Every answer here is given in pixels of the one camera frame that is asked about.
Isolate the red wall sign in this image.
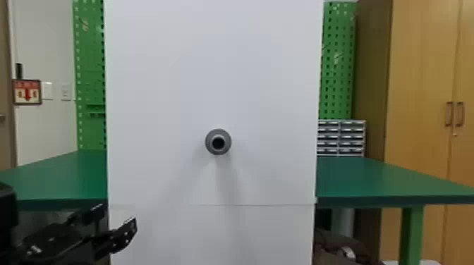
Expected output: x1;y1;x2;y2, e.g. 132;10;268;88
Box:
11;78;43;106

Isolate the white wall switch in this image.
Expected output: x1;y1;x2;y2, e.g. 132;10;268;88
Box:
60;82;73;102
41;80;54;101

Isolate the wooden cupboard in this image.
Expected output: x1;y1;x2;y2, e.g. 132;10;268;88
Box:
351;0;474;265

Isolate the white drawer cabinet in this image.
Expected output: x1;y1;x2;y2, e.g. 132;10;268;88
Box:
317;118;367;157

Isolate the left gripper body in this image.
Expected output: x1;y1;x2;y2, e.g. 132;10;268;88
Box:
14;221;100;265

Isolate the white panel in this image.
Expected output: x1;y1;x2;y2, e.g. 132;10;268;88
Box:
103;0;326;265

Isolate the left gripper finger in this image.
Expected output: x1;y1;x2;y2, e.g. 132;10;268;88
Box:
65;202;109;228
92;216;139;261

